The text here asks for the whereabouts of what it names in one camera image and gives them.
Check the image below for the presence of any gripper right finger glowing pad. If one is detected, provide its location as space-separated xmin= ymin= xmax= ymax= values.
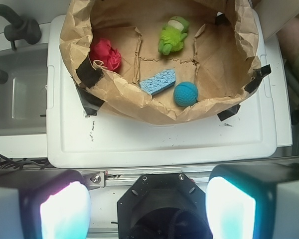
xmin=206 ymin=163 xmax=299 ymax=239

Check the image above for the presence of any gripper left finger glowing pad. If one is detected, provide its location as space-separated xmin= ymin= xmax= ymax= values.
xmin=0 ymin=169 xmax=91 ymax=239

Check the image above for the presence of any grey toy sink basin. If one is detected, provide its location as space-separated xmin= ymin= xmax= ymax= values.
xmin=0 ymin=44 xmax=48 ymax=136

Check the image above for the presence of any blue textured ball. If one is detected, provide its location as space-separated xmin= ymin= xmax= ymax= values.
xmin=173 ymin=82 xmax=198 ymax=107

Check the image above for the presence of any blue sponge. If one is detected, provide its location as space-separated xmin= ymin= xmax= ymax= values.
xmin=139 ymin=69 xmax=176 ymax=96

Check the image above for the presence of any brown paper bag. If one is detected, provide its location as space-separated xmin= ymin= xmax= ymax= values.
xmin=60 ymin=0 xmax=261 ymax=125

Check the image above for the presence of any red crumpled paper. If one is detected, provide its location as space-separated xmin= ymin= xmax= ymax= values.
xmin=89 ymin=38 xmax=122 ymax=72

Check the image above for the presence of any dark grey faucet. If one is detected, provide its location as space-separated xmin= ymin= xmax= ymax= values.
xmin=0 ymin=4 xmax=42 ymax=85

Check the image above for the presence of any green frog toy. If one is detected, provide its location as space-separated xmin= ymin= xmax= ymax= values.
xmin=158 ymin=16 xmax=190 ymax=56

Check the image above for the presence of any aluminium frame rail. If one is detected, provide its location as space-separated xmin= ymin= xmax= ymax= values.
xmin=81 ymin=167 xmax=212 ymax=188

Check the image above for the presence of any black octagonal mount plate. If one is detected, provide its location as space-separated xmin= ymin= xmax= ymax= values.
xmin=117 ymin=173 xmax=213 ymax=239

